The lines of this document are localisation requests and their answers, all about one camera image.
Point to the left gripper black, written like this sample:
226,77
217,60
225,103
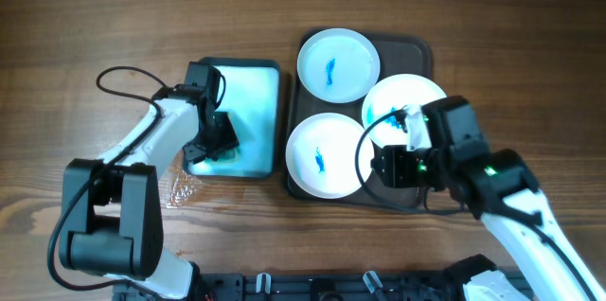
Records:
229,139

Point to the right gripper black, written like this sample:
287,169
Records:
396,173

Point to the green yellow sponge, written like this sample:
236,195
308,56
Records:
224,155

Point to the white plate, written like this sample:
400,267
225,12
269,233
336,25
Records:
327,157
338,65
406,92

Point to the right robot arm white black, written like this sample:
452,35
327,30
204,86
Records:
496,187

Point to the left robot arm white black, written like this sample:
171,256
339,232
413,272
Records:
110,231

